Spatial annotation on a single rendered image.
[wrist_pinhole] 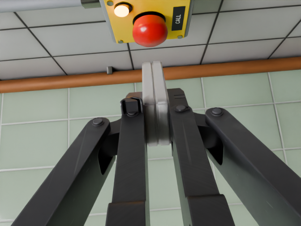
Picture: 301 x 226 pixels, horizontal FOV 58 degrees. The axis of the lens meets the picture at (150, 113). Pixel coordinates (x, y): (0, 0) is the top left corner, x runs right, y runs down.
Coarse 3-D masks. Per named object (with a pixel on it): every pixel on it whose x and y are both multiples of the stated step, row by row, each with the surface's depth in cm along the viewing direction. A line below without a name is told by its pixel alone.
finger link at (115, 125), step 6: (126, 96) 18; (138, 96) 18; (120, 120) 15; (114, 126) 15; (114, 132) 14; (108, 138) 14; (114, 138) 14; (102, 144) 14; (108, 144) 14; (114, 144) 14; (102, 150) 14; (108, 150) 14; (114, 150) 15; (102, 156) 14; (108, 156) 15
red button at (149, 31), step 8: (144, 16) 29; (152, 16) 29; (136, 24) 29; (144, 24) 29; (152, 24) 29; (160, 24) 29; (136, 32) 29; (144, 32) 29; (152, 32) 29; (160, 32) 29; (136, 40) 30; (144, 40) 30; (152, 40) 30; (160, 40) 30
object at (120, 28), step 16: (112, 0) 27; (128, 0) 27; (144, 0) 27; (160, 0) 28; (176, 0) 28; (192, 0) 29; (112, 16) 30; (128, 16) 30; (160, 16) 30; (176, 16) 30; (112, 32) 33; (128, 32) 33; (176, 32) 34
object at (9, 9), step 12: (0, 0) 31; (12, 0) 31; (24, 0) 31; (36, 0) 31; (48, 0) 31; (60, 0) 31; (72, 0) 31; (84, 0) 31; (96, 0) 31; (0, 12) 32
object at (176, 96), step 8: (176, 88) 18; (168, 96) 17; (176, 96) 17; (184, 96) 17; (176, 104) 16; (184, 104) 16; (200, 120) 14; (200, 128) 14; (208, 128) 14; (208, 136) 14; (216, 136) 14; (208, 144) 14; (216, 144) 14
